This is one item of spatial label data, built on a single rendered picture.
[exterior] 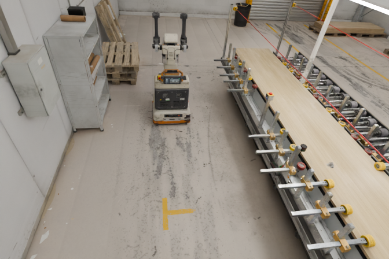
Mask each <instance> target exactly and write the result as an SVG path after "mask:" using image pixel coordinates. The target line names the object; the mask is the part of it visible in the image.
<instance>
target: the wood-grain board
mask: <svg viewBox="0 0 389 259"><path fill-rule="evenodd" d="M236 55H237V56H239V57H240V61H241V62H242V61H243V60H245V66H244V68H245V69H247V70H248V68H251V71H250V74H249V75H250V76H252V80H253V81H254V83H255V84H257V85H258V89H259V91H260V93H261V94H262V95H263V97H264V99H265V100H266V98H265V96H266V93H273V94H274V98H273V100H272V101H270V104H269V106H270V108H271V110H272V111H273V113H274V114H275V113H276V111H279V112H280V115H279V117H278V120H279V122H280V124H281V125H282V127H283V128H284V129H286V130H288V131H289V133H288V136H289V138H290V139H291V141H292V142H293V144H295V145H297V146H300V145H301V144H305V145H307V149H306V151H305V152H301V151H300V155H301V156H302V158H303V159H304V161H305V163H306V164H307V166H308V167H309V169H312V168H313V170H314V174H313V175H314V177H315V178H316V179H317V181H318V182H320V181H324V180H325V179H332V180H333V181H334V182H335V186H334V188H326V187H325V186H321V187H322V189H323V191H324V192H325V193H326V192H331V193H332V194H333V197H332V198H331V200H330V201H331V203H332V205H333V206H334V208H337V207H340V206H341V205H342V204H349V205H351V206H352V208H353V213H352V214H347V215H345V214H343V213H338V214H339V216H340V217H341V218H342V220H343V222H344V223H345V225H346V224H347V223H352V224H353V225H354V227H355V228H354V229H353V230H352V231H351V234H352V236H353V237H354V239H358V238H361V235H368V234H369V235H371V236H373V237H374V239H375V241H376V245H375V246H373V247H365V246H364V245H359V247H360V248H361V250H362V251H363V253H364V255H365V256H366V258H367V259H389V176H388V175H387V174H386V173H385V172H384V171H383V170H379V171H378V170H377V169H375V167H374V164H375V162H374V161H373V159H372V158H371V157H370V156H369V155H368V154H367V153H366V152H365V151H364V149H363V148H362V147H361V146H360V145H359V144H358V143H357V142H356V141H355V140H354V139H353V138H352V137H351V136H350V135H349V134H348V133H347V131H346V130H345V129H344V128H343V127H342V126H341V125H340V124H339V123H338V122H337V121H336V120H335V119H334V118H333V117H332V116H331V114H330V113H329V112H328V111H327V110H326V109H325V108H324V107H323V106H322V105H321V104H320V103H319V102H318V101H317V100H316V99H315V98H314V96H313V95H312V94H311V93H310V92H309V91H308V90H307V89H306V88H305V86H304V85H303V84H302V83H301V82H300V81H299V80H298V79H297V78H296V77H295V76H294V75H293V74H292V73H291V72H290V71H289V70H288V68H287V67H286V66H285V65H284V64H283V63H282V62H281V61H280V60H279V59H278V58H277V57H276V56H275V55H274V54H273V53H272V52H271V50H270V49H257V48H236ZM329 162H333V164H334V168H330V167H329V166H327V164H328V163H329Z"/></svg>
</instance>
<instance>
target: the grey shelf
mask: <svg viewBox="0 0 389 259"><path fill-rule="evenodd" d="M85 17H86V22H78V21H61V19H59V20H58V21H57V22H56V23H55V24H54V25H53V26H52V27H51V28H50V29H49V30H48V31H47V32H46V33H45V34H44V35H43V39H44V41H45V45H46V48H47V52H48V54H49V57H50V60H51V63H52V66H53V69H54V72H55V75H56V78H57V81H58V85H59V87H60V90H61V93H62V96H63V100H64V103H65V106H66V108H67V112H68V115H69V118H70V121H71V124H72V127H73V129H74V132H77V130H76V128H99V127H100V130H101V131H104V129H103V126H102V123H103V119H104V114H105V112H106V109H107V105H108V101H111V96H110V92H109V85H108V79H107V73H106V69H105V63H104V57H103V53H102V47H101V41H100V34H99V30H98V24H97V18H96V15H93V14H87V15H86V16H85ZM94 22H95V23H94ZM95 25H96V26H95ZM96 32H97V33H96ZM79 40H80V41H79ZM98 44H99V45H98ZM99 47H100V48H99ZM91 53H94V57H95V55H99V56H100V59H99V61H98V63H97V65H96V67H95V69H94V71H93V73H92V74H91V72H90V65H89V62H88V59H89V57H90V55H91ZM93 59H94V58H93ZM90 64H91V63H90ZM85 65H86V66H85ZM102 66H103V67H102ZM103 69H104V70H103ZM86 70H87V71H86ZM87 75H88V76H87ZM96 76H97V79H96V82H95V85H94V84H93V83H94V81H95V78H96ZM106 85H107V86H106ZM107 91H108V92H107ZM91 92H92V93H91Z"/></svg>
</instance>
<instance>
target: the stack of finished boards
mask: <svg viewBox="0 0 389 259"><path fill-rule="evenodd" d="M323 24H324V22H323V21H315V23H314V26H315V27H317V28H319V29H320V30H321V28H322V26H323ZM329 24H330V25H328V27H327V29H326V32H325V33H343V32H344V33H358V34H383V32H384V31H385V29H384V28H382V27H379V26H377V25H375V24H372V23H366V22H344V21H330V23H329ZM331 25H332V26H334V27H335V28H334V27H332V26H331ZM336 28H337V29H336ZM338 29H339V30H341V31H343V32H341V31H339V30H338Z"/></svg>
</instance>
